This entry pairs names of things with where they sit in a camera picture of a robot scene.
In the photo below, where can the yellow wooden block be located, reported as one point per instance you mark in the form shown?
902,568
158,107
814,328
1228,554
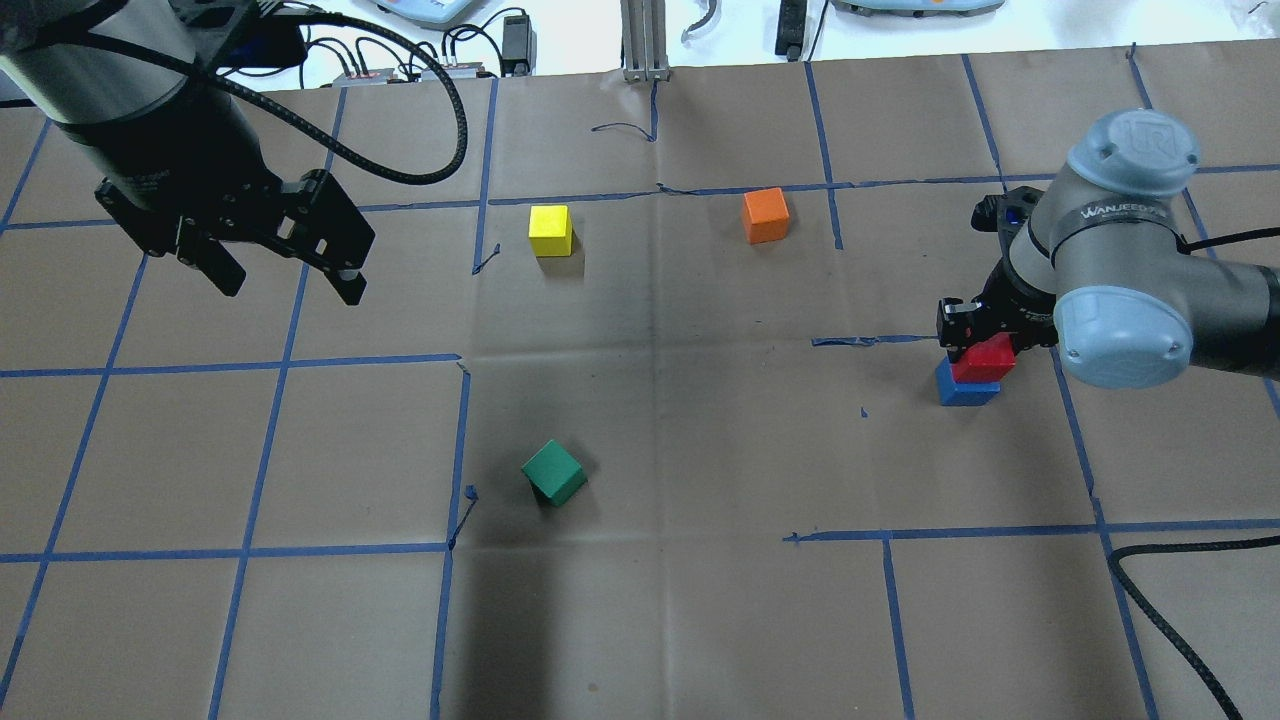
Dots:
550,231

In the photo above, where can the blue wooden block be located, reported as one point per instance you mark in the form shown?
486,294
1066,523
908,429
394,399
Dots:
952,393

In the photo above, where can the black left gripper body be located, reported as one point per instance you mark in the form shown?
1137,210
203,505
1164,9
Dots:
165,168

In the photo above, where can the orange wooden block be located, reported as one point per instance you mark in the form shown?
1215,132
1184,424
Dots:
765,216

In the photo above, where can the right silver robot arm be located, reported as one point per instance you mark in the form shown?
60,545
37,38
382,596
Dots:
1096,266

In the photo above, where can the green wooden block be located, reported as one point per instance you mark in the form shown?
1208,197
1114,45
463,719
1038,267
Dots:
555,473

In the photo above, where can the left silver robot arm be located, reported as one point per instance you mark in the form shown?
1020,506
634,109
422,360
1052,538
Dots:
47,52

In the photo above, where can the black power adapter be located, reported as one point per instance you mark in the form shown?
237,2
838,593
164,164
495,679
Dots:
517,46

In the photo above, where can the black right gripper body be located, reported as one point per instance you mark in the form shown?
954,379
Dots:
1012,300

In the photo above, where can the brown paper table cover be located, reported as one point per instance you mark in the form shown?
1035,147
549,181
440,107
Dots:
278,506

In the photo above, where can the red wooden block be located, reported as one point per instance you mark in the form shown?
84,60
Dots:
987,362

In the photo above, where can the aluminium frame post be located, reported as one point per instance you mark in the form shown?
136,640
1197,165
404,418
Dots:
643,56

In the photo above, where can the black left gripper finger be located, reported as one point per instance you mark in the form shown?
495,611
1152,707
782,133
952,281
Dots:
349,283
219,266

